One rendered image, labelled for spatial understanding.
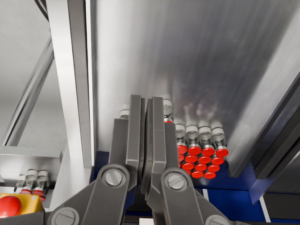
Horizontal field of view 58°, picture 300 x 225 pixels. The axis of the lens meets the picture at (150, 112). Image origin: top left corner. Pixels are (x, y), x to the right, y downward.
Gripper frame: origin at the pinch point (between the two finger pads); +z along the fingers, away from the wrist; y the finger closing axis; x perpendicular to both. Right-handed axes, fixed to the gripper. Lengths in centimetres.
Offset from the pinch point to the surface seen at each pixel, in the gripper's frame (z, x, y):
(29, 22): 110, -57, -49
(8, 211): 9.8, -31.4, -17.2
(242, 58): 22.1, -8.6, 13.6
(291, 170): 22, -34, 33
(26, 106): 49, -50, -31
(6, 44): 110, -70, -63
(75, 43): 20.3, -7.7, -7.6
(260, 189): 20, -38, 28
